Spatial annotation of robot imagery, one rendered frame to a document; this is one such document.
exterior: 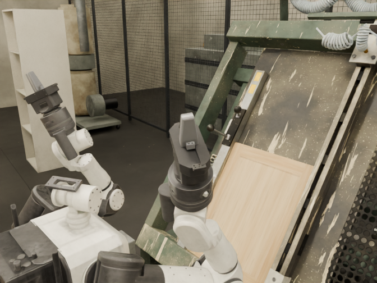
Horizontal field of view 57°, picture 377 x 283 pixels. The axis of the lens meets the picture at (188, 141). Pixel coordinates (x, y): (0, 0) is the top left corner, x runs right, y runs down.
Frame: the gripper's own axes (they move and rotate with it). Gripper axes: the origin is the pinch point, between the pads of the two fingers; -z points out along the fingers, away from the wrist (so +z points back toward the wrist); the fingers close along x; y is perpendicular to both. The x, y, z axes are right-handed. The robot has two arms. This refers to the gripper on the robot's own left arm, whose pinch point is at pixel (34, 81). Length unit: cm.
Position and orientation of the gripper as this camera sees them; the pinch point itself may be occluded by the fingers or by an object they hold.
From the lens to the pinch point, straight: 119.9
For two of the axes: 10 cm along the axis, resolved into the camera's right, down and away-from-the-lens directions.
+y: -2.6, 4.3, -8.6
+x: 8.8, -2.7, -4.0
